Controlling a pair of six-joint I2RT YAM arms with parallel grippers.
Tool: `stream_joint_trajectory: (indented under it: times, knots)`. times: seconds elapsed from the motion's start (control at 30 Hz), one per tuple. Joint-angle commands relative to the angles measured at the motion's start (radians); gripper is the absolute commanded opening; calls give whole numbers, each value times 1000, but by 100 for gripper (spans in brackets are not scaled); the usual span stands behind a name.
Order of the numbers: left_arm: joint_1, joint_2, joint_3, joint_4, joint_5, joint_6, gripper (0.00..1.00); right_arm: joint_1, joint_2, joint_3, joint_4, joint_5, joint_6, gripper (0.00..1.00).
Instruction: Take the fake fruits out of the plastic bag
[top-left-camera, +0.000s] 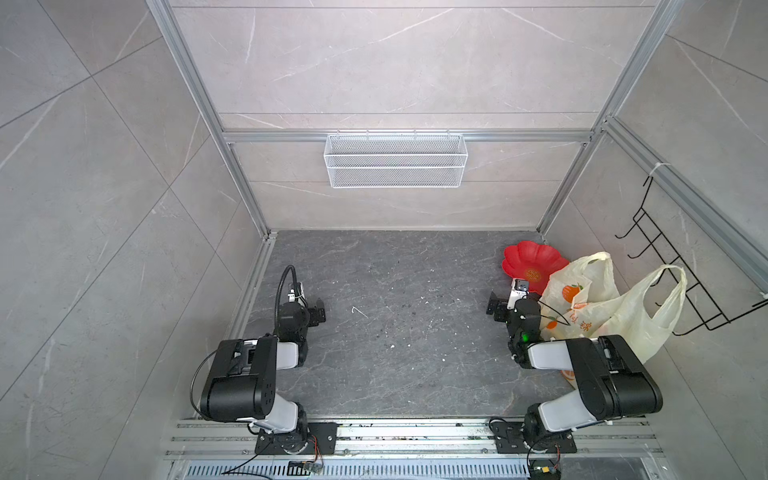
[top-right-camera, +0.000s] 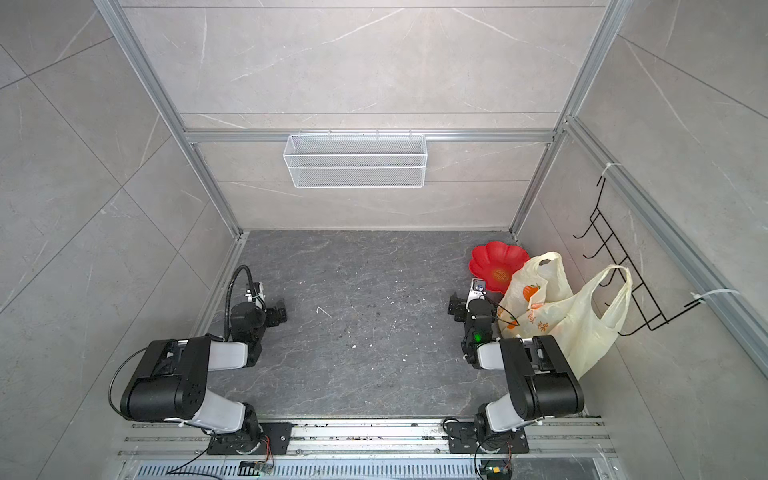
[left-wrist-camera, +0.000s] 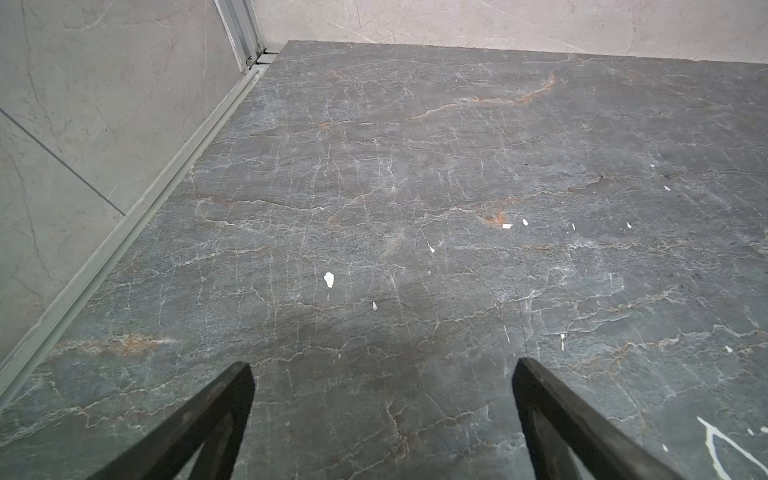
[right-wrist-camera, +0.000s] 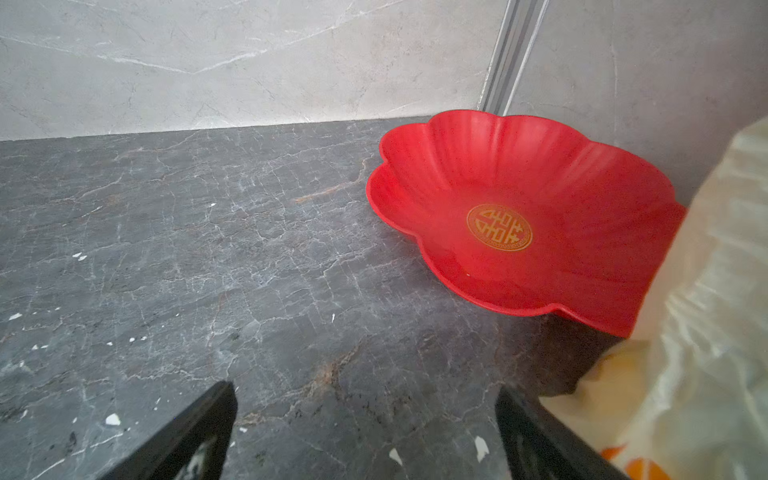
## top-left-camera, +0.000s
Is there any red flower-shaped plastic bowl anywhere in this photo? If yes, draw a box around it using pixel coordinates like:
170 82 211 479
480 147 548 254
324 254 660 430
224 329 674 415
502 241 569 295

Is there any cream plastic bag fruit print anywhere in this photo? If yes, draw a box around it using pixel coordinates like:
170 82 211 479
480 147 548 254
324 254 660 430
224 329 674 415
540 252 687 362

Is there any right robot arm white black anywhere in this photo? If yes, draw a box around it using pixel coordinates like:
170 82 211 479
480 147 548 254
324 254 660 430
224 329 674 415
486 291 663 451

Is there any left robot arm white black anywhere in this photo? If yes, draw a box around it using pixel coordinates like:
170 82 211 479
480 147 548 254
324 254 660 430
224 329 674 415
196 300 326 442

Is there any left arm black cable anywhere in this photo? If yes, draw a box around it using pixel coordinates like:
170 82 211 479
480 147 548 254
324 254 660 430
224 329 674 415
274 264 299 328

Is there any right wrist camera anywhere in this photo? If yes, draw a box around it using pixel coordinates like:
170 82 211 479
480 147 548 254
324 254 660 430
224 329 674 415
507 278 530 310

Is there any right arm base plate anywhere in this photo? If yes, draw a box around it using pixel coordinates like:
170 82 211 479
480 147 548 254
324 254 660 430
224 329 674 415
488 417 577 454

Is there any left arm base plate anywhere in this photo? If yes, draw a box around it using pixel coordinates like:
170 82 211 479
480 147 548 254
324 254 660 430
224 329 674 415
254 422 339 456

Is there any white wire mesh basket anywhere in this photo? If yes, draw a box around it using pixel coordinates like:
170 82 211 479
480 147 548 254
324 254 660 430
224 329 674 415
323 133 469 189

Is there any black wire hook rack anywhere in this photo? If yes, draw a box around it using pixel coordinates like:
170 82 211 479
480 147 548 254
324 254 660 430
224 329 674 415
614 175 767 337

